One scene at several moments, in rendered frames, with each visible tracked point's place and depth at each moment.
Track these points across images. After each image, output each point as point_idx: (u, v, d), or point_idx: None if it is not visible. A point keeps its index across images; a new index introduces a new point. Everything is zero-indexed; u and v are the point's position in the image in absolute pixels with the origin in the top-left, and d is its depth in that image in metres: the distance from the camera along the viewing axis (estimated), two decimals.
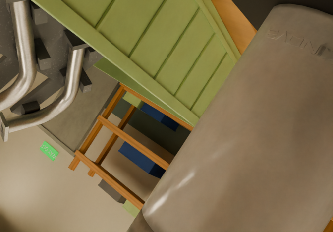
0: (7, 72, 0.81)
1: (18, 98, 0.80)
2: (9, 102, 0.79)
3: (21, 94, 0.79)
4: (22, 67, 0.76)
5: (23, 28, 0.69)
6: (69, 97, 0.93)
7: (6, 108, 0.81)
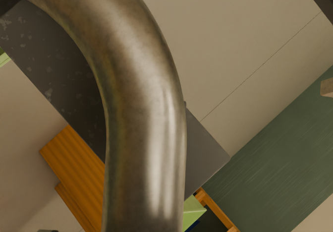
0: (67, 39, 0.20)
1: (104, 0, 0.15)
2: (112, 46, 0.15)
3: None
4: None
5: None
6: None
7: (165, 66, 0.15)
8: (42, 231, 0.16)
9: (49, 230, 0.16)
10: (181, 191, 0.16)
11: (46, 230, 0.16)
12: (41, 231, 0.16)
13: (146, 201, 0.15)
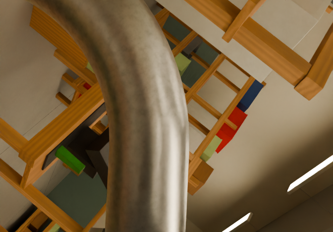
0: None
1: (106, 2, 0.15)
2: (114, 48, 0.15)
3: None
4: None
5: None
6: None
7: (167, 67, 0.15)
8: (94, 229, 0.17)
9: (101, 228, 0.17)
10: (184, 191, 0.16)
11: (97, 228, 0.17)
12: (94, 229, 0.17)
13: (150, 202, 0.15)
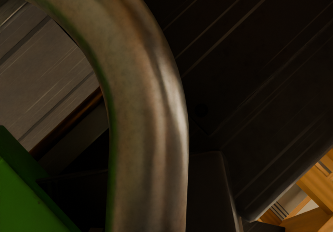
0: None
1: (106, 2, 0.15)
2: (114, 48, 0.15)
3: None
4: None
5: None
6: None
7: (167, 67, 0.15)
8: (94, 229, 0.17)
9: (101, 228, 0.17)
10: (184, 191, 0.16)
11: (97, 228, 0.17)
12: (94, 229, 0.17)
13: (150, 202, 0.15)
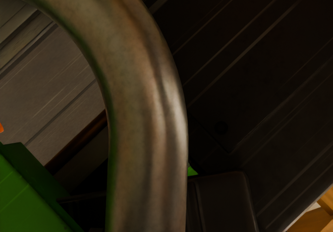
0: None
1: (105, 2, 0.15)
2: (113, 48, 0.15)
3: None
4: None
5: None
6: None
7: (166, 67, 0.15)
8: (94, 229, 0.17)
9: (101, 228, 0.17)
10: (184, 191, 0.16)
11: (97, 228, 0.17)
12: (94, 229, 0.17)
13: (149, 202, 0.15)
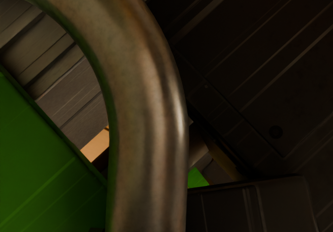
0: None
1: (106, 2, 0.15)
2: (114, 48, 0.15)
3: None
4: None
5: None
6: None
7: (167, 67, 0.15)
8: (94, 229, 0.17)
9: (101, 228, 0.17)
10: (184, 191, 0.16)
11: (97, 228, 0.17)
12: (94, 229, 0.17)
13: (150, 202, 0.15)
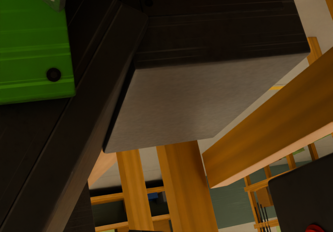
0: None
1: None
2: None
3: None
4: None
5: None
6: None
7: None
8: (133, 231, 0.17)
9: (139, 230, 0.17)
10: None
11: (136, 230, 0.17)
12: (133, 231, 0.17)
13: None
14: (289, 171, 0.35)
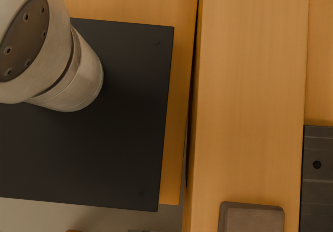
0: None
1: None
2: None
3: None
4: None
5: None
6: None
7: None
8: (133, 231, 0.17)
9: (139, 230, 0.17)
10: None
11: (136, 230, 0.17)
12: (133, 231, 0.17)
13: None
14: None
